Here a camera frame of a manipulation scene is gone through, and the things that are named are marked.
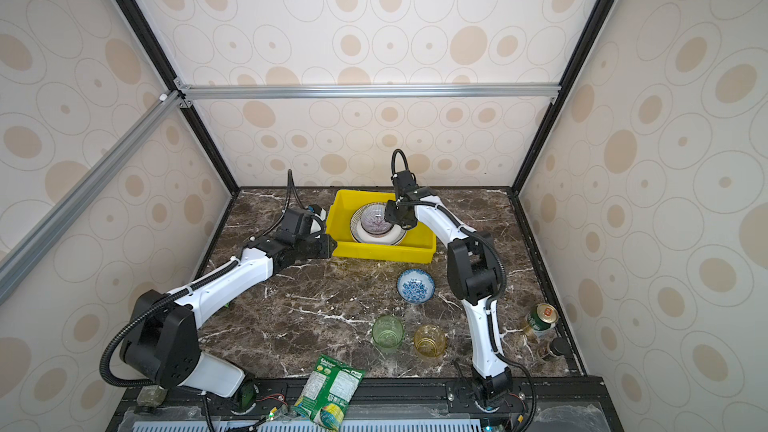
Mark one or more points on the yellow glass cup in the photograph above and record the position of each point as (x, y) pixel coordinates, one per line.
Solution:
(430, 341)

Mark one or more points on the yellow plastic bin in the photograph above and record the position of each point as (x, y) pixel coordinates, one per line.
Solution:
(417, 246)

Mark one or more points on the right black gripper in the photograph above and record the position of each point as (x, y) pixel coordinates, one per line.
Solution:
(389, 214)

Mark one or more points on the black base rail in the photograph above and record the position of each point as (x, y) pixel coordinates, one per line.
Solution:
(403, 404)

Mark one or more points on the green beverage can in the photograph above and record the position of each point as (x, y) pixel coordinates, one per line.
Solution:
(540, 319)

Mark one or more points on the green snack bag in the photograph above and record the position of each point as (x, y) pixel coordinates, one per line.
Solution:
(326, 395)

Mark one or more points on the green glass cup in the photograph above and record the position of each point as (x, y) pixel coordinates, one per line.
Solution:
(388, 333)

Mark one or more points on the horizontal aluminium frame bar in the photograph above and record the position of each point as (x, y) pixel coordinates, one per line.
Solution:
(372, 91)

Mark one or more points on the dark bottle by can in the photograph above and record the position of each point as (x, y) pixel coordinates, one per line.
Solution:
(553, 349)

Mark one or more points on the left aluminium frame bar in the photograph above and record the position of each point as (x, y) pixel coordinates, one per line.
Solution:
(38, 242)

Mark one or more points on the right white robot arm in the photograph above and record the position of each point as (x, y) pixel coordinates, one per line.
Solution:
(475, 276)

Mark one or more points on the blue floral pattern bowl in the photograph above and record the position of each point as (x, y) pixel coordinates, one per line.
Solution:
(416, 286)

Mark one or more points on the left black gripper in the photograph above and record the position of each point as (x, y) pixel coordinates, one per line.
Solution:
(327, 245)

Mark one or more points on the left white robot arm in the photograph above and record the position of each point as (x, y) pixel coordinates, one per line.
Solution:
(160, 344)

